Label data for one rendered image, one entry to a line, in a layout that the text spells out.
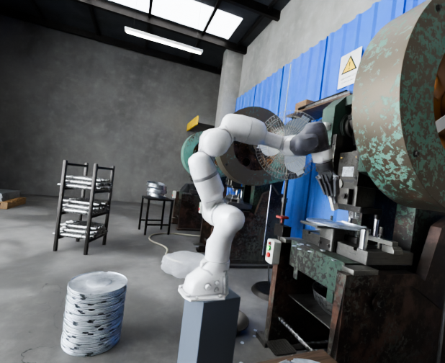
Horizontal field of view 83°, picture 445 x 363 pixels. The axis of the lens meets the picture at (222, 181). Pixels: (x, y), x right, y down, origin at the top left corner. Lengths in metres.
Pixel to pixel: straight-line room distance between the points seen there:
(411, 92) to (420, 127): 0.12
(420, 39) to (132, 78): 7.44
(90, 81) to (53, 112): 1.24
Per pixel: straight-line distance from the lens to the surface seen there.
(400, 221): 1.59
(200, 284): 1.10
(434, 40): 1.16
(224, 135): 0.94
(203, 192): 1.03
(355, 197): 1.43
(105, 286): 1.56
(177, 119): 7.87
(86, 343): 1.60
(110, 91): 7.95
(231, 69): 6.90
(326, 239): 1.42
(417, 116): 1.04
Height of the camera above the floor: 0.94
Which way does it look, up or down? level
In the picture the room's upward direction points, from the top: 7 degrees clockwise
